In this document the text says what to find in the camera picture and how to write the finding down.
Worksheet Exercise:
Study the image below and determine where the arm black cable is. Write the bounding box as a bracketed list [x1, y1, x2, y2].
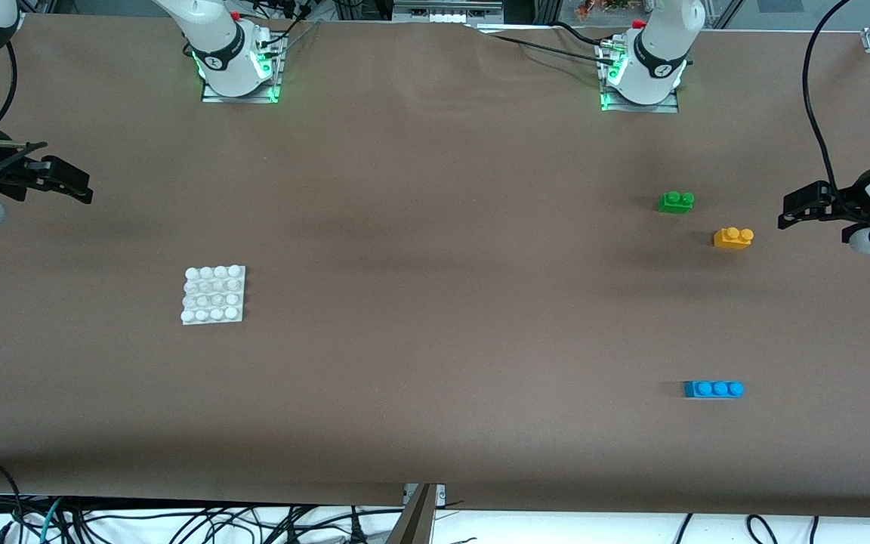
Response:
[803, 0, 853, 191]
[0, 42, 18, 129]

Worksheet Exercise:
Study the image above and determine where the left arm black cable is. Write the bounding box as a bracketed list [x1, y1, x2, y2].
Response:
[803, 0, 853, 191]

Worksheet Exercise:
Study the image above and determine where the green two-stud block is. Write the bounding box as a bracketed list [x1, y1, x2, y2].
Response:
[656, 190, 696, 215]

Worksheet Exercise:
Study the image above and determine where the teal floor cable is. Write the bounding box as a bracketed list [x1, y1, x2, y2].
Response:
[36, 496, 66, 544]

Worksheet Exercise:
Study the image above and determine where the short black base cable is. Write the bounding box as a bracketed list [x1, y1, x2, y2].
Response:
[552, 21, 611, 46]

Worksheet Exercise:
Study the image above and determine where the grey power strip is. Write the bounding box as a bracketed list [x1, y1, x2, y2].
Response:
[392, 0, 504, 24]

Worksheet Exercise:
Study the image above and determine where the long black base cable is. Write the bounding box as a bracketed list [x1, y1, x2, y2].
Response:
[492, 34, 619, 66]

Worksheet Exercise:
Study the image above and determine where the metal table edge bracket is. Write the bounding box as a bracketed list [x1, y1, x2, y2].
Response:
[403, 484, 447, 508]

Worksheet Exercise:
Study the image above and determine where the slanted aluminium post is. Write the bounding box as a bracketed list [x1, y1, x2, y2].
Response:
[707, 0, 747, 29]

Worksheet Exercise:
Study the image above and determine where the yellow two-stud block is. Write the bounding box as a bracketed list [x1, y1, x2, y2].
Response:
[713, 227, 755, 251]

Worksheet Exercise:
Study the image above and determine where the white studded base plate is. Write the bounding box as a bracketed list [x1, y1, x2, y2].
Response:
[180, 264, 247, 326]

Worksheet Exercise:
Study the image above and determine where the aluminium table leg profile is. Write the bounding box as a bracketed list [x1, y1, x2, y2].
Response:
[384, 484, 436, 544]

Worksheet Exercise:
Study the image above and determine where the orange background clutter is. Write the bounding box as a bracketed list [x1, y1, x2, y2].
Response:
[577, 0, 636, 20]

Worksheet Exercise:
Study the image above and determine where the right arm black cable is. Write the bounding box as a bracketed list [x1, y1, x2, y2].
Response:
[0, 42, 18, 129]

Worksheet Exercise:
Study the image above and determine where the blue three-stud block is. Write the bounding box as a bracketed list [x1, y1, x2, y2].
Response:
[683, 380, 745, 400]

